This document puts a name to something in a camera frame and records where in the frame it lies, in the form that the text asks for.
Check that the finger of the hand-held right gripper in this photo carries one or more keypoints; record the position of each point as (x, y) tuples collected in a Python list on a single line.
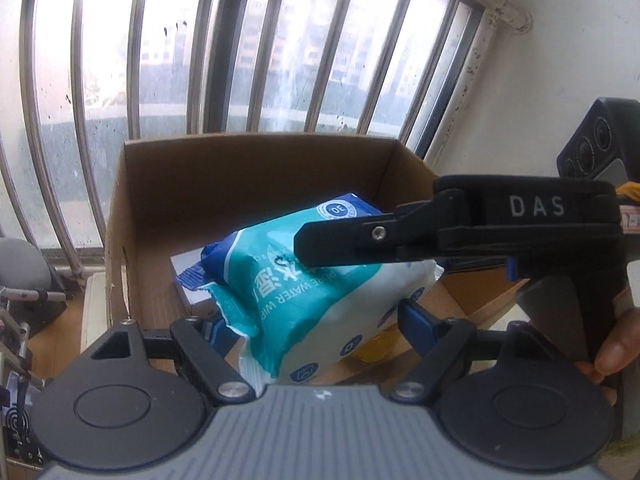
[(340, 245)]

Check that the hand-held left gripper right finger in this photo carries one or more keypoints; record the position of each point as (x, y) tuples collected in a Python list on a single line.
[(417, 321)]

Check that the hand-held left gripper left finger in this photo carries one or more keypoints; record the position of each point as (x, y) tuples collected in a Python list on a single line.
[(220, 336)]

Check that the glass jar with gold lid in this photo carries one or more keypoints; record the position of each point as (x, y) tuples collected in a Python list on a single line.
[(380, 347)]

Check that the teal wet wipes pack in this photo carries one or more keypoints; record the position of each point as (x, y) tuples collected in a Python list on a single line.
[(300, 300)]

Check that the white carton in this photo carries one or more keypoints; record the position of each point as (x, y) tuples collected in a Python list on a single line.
[(182, 260)]

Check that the brown cardboard box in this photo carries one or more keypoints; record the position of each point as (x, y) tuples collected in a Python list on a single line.
[(225, 185)]

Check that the person's right hand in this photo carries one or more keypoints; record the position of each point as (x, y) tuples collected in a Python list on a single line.
[(620, 345)]

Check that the grey chair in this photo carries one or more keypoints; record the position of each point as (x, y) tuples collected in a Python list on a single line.
[(25, 265)]

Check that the metal window grille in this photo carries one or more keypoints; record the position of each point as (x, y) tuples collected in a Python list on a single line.
[(215, 60)]

